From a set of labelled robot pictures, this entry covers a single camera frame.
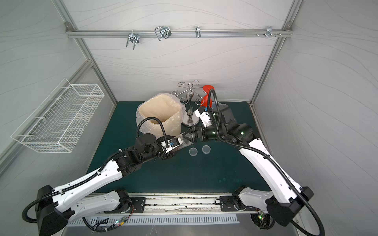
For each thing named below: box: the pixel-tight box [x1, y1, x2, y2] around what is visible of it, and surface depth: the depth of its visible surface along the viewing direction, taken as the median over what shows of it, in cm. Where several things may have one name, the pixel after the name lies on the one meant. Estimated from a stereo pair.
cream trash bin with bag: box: [135, 92, 186, 139], surface depth 86 cm
